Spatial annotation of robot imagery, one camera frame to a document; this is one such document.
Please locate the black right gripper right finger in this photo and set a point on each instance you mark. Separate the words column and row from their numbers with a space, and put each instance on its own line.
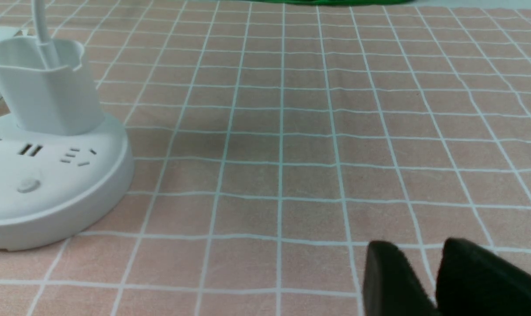
column 472, row 281

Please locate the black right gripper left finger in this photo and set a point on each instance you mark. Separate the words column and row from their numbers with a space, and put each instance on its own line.
column 391, row 287

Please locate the white desk lamp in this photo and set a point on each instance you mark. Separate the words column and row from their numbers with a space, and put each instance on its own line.
column 64, row 163

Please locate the pink checkered tablecloth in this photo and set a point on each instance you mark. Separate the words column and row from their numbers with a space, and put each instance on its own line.
column 272, row 142

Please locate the green backdrop cloth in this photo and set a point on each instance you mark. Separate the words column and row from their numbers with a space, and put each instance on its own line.
column 338, row 3

